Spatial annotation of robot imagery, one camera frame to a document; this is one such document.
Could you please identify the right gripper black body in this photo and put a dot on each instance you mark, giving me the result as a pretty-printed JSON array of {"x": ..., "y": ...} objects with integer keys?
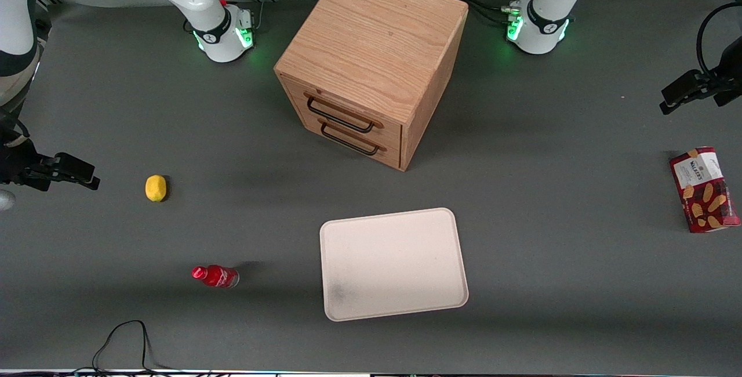
[{"x": 17, "y": 163}]

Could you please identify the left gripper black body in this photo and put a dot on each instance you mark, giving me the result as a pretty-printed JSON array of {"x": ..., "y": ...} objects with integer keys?
[{"x": 721, "y": 77}]

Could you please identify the red tartan cookie box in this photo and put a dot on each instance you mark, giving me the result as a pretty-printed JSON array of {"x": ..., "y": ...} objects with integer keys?
[{"x": 704, "y": 189}]

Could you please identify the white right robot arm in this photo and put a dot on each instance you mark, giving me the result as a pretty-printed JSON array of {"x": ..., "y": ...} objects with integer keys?
[{"x": 203, "y": 0}]

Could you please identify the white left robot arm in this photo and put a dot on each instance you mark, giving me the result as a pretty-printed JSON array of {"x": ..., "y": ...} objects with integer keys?
[{"x": 545, "y": 11}]

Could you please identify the cream white rectangular tray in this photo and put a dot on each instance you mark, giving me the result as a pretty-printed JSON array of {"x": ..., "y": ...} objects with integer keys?
[{"x": 391, "y": 264}]

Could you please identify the yellow lemon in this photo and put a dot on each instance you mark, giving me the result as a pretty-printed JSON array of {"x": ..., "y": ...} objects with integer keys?
[{"x": 155, "y": 188}]

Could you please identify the red cola bottle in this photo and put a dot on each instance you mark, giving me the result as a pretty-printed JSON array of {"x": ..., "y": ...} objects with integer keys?
[{"x": 217, "y": 276}]

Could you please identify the wooden drawer cabinet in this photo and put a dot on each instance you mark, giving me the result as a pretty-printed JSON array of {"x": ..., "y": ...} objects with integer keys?
[{"x": 371, "y": 46}]

